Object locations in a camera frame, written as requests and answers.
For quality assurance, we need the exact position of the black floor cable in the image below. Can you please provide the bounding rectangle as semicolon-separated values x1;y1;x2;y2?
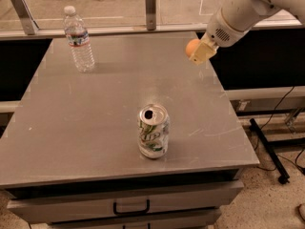
252;86;305;177

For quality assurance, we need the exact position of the black stand leg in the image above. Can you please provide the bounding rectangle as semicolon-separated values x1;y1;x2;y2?
250;118;290;184

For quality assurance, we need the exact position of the orange fruit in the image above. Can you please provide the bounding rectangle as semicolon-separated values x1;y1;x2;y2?
185;39;200;57

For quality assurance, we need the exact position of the black drawer handle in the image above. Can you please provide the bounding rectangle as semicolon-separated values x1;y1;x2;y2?
112;199;151;217

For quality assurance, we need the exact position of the metal railing bracket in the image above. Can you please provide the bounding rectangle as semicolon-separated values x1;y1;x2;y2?
11;0;39;35
145;0;156;31

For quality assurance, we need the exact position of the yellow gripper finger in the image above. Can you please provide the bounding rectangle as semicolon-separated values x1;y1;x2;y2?
189;33;219;65

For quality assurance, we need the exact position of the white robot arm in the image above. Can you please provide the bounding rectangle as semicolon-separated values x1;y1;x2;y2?
185;0;305;65

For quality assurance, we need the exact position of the clear plastic water bottle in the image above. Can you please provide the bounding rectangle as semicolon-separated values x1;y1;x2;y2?
64;6;95;73

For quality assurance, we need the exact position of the green white soda can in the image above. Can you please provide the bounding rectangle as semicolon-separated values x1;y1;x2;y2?
137;104;170;159

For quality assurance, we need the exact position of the grey upper drawer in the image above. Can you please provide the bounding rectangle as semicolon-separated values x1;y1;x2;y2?
8;180;243;223

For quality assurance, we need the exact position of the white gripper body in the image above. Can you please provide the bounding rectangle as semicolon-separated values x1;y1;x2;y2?
206;7;252;48

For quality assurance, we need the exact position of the grey drawer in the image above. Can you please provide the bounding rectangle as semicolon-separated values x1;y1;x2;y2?
8;180;243;223
50;209;221;229

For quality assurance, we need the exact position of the grey lower drawer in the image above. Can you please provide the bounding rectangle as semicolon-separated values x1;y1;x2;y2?
50;209;221;229

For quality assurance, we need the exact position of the middle metal railing bracket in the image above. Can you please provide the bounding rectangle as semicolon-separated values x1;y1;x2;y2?
145;0;156;31

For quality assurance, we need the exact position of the left metal railing bracket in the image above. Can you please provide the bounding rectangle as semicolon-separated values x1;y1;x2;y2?
11;0;39;35

